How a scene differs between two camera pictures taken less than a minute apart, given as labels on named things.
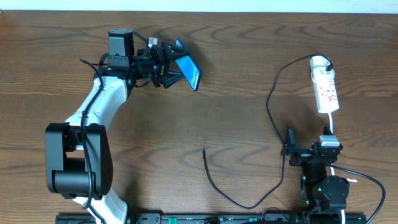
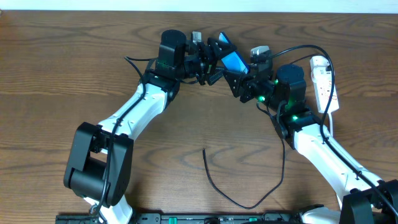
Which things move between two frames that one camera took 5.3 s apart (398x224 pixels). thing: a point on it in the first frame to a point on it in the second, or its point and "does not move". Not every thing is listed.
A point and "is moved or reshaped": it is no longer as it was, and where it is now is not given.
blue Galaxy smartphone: x=189 y=68 is moved or reshaped
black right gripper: x=306 y=152 to x=244 y=87
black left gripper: x=160 y=65 to x=202 y=59
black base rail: x=221 y=218 does not move
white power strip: x=324 y=85 does not move
